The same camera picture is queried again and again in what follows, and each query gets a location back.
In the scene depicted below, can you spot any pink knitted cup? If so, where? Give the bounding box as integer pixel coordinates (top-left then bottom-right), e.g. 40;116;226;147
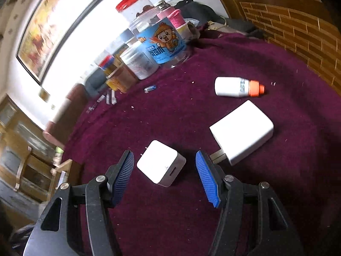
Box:
157;9;186;30

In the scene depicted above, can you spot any clear jar red lid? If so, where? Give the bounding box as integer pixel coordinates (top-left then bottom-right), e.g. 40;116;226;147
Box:
116;0;155;28

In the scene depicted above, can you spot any jar with metal lid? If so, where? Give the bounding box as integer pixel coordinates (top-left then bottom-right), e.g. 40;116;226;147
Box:
154;1;171;13

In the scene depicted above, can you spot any white plastic tub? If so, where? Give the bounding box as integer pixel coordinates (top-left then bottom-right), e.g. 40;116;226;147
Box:
119;47;160;80

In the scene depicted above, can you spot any large white charger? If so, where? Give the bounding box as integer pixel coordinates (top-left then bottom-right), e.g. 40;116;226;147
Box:
209;100;275;166

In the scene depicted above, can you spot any black sofa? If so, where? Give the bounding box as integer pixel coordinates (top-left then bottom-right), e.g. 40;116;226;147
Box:
85;68;108;97

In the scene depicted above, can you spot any clear jar blue cartoon label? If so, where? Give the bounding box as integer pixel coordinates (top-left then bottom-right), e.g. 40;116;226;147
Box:
129;7;191;68

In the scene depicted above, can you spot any dark bag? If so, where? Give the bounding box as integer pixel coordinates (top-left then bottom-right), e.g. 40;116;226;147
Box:
172;0;257;36

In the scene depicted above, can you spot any brown armchair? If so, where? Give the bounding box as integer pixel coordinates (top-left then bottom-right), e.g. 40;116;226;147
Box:
43;83;89;146

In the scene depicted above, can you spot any framed wall painting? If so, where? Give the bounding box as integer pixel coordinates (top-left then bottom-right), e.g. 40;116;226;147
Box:
16;0;105;86

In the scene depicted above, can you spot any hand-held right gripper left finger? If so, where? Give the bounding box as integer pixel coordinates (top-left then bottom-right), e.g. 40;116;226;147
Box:
23;150;135;256

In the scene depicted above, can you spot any white bottle orange cap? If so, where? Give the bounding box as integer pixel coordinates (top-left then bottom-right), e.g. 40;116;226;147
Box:
215;76;265;97

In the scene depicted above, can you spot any amber jar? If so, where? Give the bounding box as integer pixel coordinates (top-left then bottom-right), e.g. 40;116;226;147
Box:
106;66;139;94

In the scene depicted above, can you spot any small white charger cube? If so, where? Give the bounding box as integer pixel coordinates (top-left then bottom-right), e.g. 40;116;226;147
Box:
137;140;186;188

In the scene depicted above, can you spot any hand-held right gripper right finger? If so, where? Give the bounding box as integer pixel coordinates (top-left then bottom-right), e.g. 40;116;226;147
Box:
195;151;304;256

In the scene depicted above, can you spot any jar with red blue lid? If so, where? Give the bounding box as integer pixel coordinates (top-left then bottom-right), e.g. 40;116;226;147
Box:
98;55;116;72

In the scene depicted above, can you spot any wooden chair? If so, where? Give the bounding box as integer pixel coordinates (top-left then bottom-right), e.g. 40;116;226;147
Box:
14;146;63;196

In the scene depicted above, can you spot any purple blanket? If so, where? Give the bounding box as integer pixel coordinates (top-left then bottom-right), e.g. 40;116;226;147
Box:
61;29;341;256

